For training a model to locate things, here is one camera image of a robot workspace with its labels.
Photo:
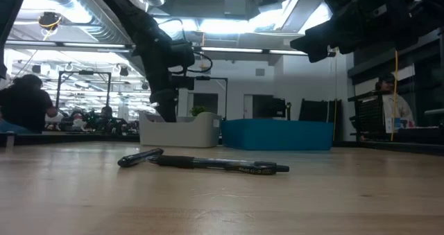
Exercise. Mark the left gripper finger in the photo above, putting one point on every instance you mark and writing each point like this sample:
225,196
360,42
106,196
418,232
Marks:
166,106

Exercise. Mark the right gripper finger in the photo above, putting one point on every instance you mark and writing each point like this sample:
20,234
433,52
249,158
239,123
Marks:
315,37
318,55

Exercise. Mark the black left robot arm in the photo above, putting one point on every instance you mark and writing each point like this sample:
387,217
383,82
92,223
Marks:
149,37

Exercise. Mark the green potted plant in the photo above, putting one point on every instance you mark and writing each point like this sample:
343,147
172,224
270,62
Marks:
197,111

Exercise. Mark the white plastic bin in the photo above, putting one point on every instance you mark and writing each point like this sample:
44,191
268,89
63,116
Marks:
194,132

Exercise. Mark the black panel board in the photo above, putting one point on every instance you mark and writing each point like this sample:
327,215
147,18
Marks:
312,110

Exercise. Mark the black retractable pen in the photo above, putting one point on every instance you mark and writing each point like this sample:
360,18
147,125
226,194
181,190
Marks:
135,159

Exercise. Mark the dark monitor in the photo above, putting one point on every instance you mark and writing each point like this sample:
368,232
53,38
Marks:
267,106

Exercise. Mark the black pen with Pilot print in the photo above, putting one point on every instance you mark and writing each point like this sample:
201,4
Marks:
215,164

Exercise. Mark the black storage rack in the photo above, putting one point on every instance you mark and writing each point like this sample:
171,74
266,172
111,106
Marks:
367,117

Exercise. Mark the long ceiling light tube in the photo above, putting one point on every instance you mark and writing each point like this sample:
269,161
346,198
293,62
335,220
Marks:
236,50

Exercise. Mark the blue plastic bin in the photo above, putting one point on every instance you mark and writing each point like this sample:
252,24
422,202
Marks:
277,134

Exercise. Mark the person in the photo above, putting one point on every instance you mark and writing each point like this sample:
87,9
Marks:
400,106
24,103

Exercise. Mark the white sign card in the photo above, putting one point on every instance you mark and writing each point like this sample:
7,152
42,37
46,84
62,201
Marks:
389,125

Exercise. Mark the ceiling dome sensor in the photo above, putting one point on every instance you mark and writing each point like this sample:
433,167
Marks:
49,20

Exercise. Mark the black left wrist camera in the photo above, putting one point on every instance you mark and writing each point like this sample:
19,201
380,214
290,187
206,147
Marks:
184,83

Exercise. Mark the black stand frame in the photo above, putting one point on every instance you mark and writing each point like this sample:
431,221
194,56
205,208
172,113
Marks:
85,72
222,89

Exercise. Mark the black table frame rail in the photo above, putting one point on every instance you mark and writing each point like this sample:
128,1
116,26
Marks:
69,139
399,148

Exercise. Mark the white rail bracket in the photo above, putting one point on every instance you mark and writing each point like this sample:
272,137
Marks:
10,139

